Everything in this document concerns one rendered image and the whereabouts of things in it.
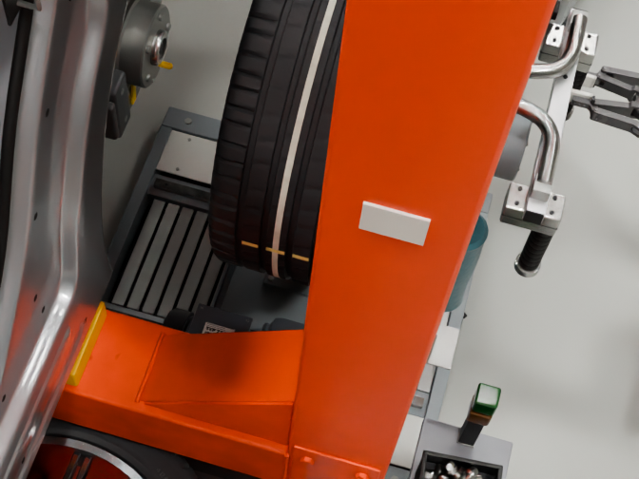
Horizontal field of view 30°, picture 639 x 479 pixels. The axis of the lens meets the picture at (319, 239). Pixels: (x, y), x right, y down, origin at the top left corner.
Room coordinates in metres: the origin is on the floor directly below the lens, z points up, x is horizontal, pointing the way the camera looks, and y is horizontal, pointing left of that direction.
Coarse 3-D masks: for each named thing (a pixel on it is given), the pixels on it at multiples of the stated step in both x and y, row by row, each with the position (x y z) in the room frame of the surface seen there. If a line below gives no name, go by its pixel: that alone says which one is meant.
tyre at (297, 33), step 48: (288, 0) 1.17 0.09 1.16; (240, 48) 1.09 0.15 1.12; (288, 48) 1.09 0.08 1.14; (336, 48) 1.10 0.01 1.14; (240, 96) 1.03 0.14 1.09; (288, 96) 1.04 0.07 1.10; (240, 144) 0.99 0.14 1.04; (288, 144) 0.99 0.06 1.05; (240, 192) 0.95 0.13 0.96; (288, 192) 0.94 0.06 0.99; (240, 240) 0.93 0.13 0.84; (288, 240) 0.92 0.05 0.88
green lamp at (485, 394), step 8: (480, 384) 0.82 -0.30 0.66; (480, 392) 0.80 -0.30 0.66; (488, 392) 0.81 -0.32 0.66; (496, 392) 0.81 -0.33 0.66; (480, 400) 0.79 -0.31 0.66; (488, 400) 0.79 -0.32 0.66; (496, 400) 0.79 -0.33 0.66; (472, 408) 0.79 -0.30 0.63; (480, 408) 0.78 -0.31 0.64; (488, 408) 0.78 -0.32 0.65; (496, 408) 0.78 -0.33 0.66
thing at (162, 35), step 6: (162, 30) 1.30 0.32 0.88; (156, 36) 1.29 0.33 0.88; (162, 36) 1.29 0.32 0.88; (156, 42) 1.28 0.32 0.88; (162, 42) 1.30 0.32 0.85; (156, 48) 1.27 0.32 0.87; (162, 48) 1.29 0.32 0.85; (150, 54) 1.26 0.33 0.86; (156, 54) 1.26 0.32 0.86; (162, 54) 1.29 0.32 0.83; (150, 60) 1.26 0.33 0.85; (156, 60) 1.26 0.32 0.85; (162, 60) 1.28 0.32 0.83
